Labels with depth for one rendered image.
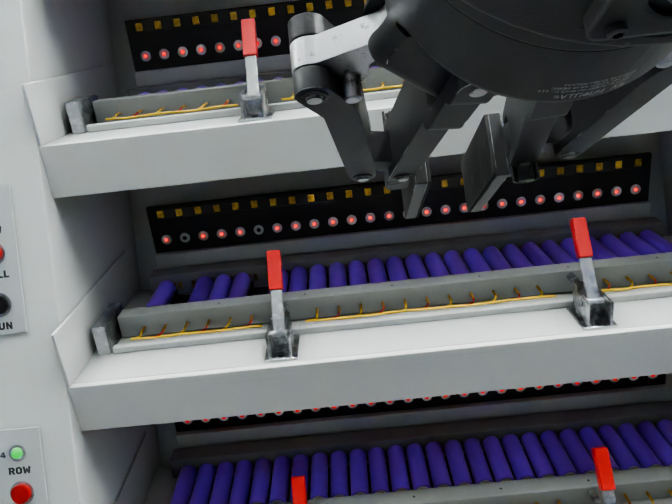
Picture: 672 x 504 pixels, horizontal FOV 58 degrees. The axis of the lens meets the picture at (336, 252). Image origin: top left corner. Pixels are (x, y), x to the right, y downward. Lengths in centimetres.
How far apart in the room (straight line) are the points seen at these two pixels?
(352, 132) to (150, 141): 33
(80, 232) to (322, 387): 27
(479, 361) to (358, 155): 31
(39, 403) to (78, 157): 21
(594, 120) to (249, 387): 37
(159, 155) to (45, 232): 11
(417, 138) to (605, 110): 7
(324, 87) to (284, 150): 33
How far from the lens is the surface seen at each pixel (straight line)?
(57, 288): 56
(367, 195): 65
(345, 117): 20
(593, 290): 55
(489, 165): 29
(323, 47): 19
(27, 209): 57
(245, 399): 53
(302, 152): 51
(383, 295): 57
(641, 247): 67
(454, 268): 61
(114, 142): 54
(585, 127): 26
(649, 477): 67
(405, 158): 25
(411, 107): 23
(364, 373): 52
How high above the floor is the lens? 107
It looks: 2 degrees down
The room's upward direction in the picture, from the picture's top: 6 degrees counter-clockwise
